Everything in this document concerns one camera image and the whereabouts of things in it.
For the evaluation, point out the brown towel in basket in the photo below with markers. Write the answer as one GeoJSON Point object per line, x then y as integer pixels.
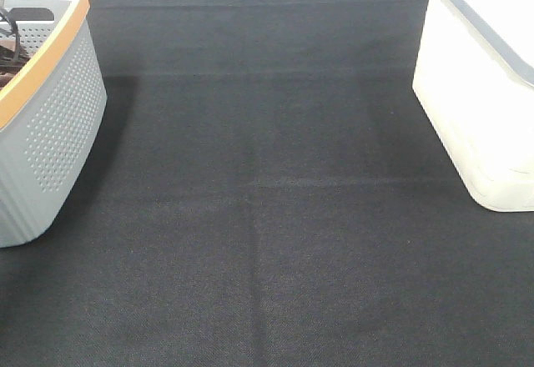
{"type": "Point", "coordinates": [11, 65]}

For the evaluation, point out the black table cloth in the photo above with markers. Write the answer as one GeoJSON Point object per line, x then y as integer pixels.
{"type": "Point", "coordinates": [266, 190]}

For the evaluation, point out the grey perforated laundry basket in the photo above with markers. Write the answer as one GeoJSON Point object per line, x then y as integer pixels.
{"type": "Point", "coordinates": [51, 111]}

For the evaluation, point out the white plastic storage bin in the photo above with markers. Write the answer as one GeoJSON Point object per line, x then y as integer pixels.
{"type": "Point", "coordinates": [474, 79]}

